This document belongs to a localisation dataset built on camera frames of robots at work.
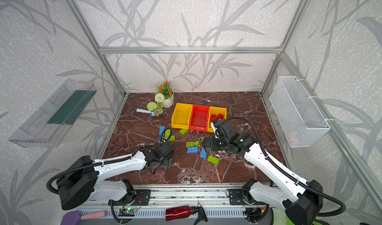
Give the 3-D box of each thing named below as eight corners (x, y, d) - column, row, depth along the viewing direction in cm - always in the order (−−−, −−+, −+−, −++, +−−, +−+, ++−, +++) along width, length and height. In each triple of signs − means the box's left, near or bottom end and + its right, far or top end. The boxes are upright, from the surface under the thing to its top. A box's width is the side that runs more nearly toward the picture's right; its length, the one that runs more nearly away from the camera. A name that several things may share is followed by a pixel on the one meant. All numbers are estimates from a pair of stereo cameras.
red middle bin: (189, 131, 101) (188, 125, 95) (193, 110, 112) (192, 104, 107) (207, 133, 100) (208, 127, 94) (209, 112, 111) (210, 105, 106)
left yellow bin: (171, 129, 102) (169, 123, 96) (177, 108, 113) (175, 102, 107) (188, 131, 101) (188, 125, 95) (192, 110, 112) (192, 103, 107)
